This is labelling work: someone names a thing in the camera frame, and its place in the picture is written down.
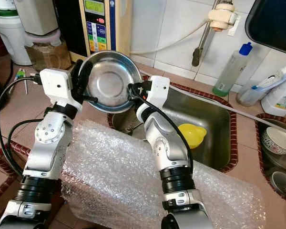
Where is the white jug green band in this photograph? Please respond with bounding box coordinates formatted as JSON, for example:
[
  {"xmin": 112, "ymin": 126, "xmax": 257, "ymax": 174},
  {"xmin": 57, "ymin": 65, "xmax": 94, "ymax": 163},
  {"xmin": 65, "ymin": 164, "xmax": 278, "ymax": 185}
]
[{"xmin": 0, "ymin": 0, "xmax": 33, "ymax": 66}]

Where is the cream flexible hose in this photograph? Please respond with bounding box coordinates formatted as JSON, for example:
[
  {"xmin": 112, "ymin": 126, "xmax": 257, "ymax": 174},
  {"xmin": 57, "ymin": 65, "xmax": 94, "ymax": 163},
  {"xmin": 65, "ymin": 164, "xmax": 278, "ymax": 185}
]
[{"xmin": 131, "ymin": 19, "xmax": 215, "ymax": 55}]

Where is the clear plastic cup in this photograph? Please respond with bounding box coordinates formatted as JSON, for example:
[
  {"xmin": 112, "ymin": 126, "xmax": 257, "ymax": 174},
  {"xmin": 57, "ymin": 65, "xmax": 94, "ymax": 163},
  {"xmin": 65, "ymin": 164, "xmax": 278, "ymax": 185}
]
[{"xmin": 236, "ymin": 79, "xmax": 267, "ymax": 107}]

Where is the patterned ceramic bowl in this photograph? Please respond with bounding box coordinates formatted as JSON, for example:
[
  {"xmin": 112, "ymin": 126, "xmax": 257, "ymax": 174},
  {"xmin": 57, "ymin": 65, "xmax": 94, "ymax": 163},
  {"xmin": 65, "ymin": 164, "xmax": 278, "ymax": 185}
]
[{"xmin": 261, "ymin": 126, "xmax": 286, "ymax": 156}]

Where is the black hanging tray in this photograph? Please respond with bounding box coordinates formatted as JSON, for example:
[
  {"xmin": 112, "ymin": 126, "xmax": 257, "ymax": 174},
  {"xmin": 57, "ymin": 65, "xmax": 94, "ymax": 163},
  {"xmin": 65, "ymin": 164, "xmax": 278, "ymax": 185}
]
[{"xmin": 244, "ymin": 0, "xmax": 286, "ymax": 57}]

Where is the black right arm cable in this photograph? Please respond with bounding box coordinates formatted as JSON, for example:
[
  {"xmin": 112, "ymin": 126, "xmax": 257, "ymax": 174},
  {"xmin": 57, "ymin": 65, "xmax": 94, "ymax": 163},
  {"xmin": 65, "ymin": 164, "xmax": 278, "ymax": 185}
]
[{"xmin": 131, "ymin": 85, "xmax": 195, "ymax": 172}]

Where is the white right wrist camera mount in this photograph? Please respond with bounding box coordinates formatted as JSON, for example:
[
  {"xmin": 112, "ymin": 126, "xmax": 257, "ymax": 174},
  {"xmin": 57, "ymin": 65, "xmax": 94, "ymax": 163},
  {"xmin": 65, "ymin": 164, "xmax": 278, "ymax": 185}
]
[{"xmin": 136, "ymin": 75, "xmax": 171, "ymax": 122}]

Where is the grey plastic container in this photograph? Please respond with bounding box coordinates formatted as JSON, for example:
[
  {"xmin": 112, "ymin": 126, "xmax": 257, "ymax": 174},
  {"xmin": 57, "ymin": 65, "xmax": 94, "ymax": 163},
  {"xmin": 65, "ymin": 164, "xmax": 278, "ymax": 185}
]
[{"xmin": 14, "ymin": 0, "xmax": 60, "ymax": 36}]

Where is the white detergent bottle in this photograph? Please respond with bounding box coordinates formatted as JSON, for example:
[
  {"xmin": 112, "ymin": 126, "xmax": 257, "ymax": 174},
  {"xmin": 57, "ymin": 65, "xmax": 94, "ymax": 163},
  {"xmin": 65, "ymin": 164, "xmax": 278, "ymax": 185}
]
[{"xmin": 261, "ymin": 72, "xmax": 286, "ymax": 116}]

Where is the cream faucet diverter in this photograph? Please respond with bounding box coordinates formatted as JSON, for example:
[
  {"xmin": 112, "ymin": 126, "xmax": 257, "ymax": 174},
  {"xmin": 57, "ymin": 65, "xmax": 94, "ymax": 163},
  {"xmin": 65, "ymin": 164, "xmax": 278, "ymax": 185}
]
[{"xmin": 206, "ymin": 0, "xmax": 239, "ymax": 36}]

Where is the white toothpaste tube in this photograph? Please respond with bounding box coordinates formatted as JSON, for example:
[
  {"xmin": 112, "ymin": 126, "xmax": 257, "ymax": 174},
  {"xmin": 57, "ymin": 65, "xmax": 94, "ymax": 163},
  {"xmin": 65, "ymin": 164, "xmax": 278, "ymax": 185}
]
[{"xmin": 253, "ymin": 62, "xmax": 286, "ymax": 91}]

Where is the large steel sink basin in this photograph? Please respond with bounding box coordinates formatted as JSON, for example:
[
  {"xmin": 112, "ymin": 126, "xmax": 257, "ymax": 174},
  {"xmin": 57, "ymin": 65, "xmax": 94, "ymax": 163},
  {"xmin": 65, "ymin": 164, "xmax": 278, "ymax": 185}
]
[{"xmin": 111, "ymin": 86, "xmax": 231, "ymax": 170}]

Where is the short black left arm cable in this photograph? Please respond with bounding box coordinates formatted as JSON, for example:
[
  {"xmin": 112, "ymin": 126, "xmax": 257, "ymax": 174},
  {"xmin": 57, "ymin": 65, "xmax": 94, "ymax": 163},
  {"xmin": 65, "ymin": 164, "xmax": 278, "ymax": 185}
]
[{"xmin": 7, "ymin": 118, "xmax": 41, "ymax": 165}]

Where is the small grey cup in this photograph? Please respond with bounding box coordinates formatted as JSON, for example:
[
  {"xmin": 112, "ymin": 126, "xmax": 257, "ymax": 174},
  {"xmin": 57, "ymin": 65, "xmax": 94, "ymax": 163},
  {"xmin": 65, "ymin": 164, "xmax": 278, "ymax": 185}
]
[{"xmin": 271, "ymin": 171, "xmax": 286, "ymax": 196}]

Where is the cream water ionizer machine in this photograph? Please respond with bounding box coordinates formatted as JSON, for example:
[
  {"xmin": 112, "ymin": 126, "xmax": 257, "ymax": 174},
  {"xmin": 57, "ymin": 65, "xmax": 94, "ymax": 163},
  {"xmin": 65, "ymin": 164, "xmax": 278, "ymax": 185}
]
[{"xmin": 55, "ymin": 0, "xmax": 132, "ymax": 60}]

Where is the clear bubble wrap sheet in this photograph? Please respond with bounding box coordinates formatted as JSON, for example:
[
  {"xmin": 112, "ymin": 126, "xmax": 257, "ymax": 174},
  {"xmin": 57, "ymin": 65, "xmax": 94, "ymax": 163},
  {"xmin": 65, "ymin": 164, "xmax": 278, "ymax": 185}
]
[{"xmin": 61, "ymin": 119, "xmax": 267, "ymax": 229}]

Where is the grey corrugated hose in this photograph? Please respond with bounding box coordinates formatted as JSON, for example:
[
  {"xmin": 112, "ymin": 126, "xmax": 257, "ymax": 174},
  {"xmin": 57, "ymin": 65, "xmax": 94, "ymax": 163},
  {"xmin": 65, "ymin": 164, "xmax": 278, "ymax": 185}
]
[{"xmin": 138, "ymin": 69, "xmax": 286, "ymax": 139}]

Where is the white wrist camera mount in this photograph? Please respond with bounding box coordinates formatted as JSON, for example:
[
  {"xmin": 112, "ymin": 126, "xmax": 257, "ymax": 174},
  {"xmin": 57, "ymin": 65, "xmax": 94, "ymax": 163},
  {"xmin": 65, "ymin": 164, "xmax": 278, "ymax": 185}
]
[
  {"xmin": 40, "ymin": 68, "xmax": 82, "ymax": 113},
  {"xmin": 136, "ymin": 75, "xmax": 171, "ymax": 122}
]

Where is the yellow plastic bowl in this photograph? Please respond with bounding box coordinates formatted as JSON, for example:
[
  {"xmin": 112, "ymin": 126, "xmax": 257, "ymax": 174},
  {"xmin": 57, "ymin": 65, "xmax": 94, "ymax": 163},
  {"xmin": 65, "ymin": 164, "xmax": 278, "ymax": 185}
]
[{"xmin": 177, "ymin": 123, "xmax": 208, "ymax": 149}]

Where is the grey metal faucet pipe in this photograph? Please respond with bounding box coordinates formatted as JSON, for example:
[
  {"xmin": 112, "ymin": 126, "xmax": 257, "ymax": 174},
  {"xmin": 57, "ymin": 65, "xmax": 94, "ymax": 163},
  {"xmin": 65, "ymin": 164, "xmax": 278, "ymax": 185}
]
[{"xmin": 192, "ymin": 0, "xmax": 220, "ymax": 67}]

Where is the small steel sink basin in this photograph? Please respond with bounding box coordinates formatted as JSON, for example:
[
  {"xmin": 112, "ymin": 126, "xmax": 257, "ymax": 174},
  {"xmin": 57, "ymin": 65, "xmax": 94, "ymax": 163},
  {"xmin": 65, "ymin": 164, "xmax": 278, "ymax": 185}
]
[{"xmin": 255, "ymin": 114, "xmax": 286, "ymax": 201}]

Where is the dish soap bottle blue cap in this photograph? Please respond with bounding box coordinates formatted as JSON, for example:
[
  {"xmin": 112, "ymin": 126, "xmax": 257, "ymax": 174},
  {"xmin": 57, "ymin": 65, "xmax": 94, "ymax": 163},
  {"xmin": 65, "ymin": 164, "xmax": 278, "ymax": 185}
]
[{"xmin": 212, "ymin": 42, "xmax": 253, "ymax": 97}]

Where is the white tongs green hinge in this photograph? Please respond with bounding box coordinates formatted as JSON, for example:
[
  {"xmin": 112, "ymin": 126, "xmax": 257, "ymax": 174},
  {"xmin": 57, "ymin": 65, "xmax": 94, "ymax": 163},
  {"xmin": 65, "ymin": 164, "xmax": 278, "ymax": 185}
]
[{"xmin": 14, "ymin": 68, "xmax": 30, "ymax": 95}]

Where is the jar of brown powder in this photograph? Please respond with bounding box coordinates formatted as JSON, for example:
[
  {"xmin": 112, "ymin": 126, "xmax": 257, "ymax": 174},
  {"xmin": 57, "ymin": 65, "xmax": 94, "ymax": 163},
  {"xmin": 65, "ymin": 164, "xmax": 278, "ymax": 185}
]
[{"xmin": 25, "ymin": 32, "xmax": 72, "ymax": 72}]

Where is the shallow steel bowl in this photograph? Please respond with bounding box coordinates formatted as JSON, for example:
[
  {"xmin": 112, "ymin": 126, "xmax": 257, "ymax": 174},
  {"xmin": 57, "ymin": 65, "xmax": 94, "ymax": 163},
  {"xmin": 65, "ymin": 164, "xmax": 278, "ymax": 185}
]
[{"xmin": 77, "ymin": 51, "xmax": 143, "ymax": 114}]

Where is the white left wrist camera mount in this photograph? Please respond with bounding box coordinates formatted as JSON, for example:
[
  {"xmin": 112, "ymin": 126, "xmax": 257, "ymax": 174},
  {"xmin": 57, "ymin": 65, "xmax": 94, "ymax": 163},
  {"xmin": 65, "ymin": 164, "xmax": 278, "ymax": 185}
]
[{"xmin": 40, "ymin": 68, "xmax": 82, "ymax": 113}]

